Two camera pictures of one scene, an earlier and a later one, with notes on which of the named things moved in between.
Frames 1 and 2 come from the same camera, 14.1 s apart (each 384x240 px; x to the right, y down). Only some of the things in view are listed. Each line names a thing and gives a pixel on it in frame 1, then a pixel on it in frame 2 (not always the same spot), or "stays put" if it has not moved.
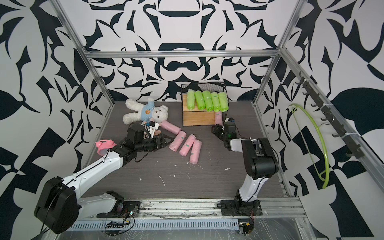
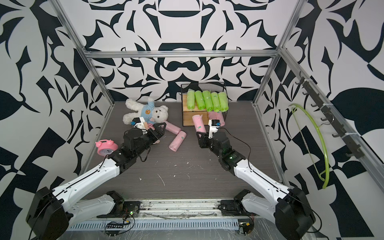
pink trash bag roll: x=178 y=140 stays put
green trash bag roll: x=216 y=105 stays put
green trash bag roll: x=223 y=101 stays put
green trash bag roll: x=191 y=101 stays put
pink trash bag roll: x=185 y=147 → x=199 y=124
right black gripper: x=217 y=130 → x=203 y=141
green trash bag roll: x=200 y=100 stays put
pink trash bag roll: x=195 y=151 → x=212 y=115
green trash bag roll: x=208 y=100 stays put
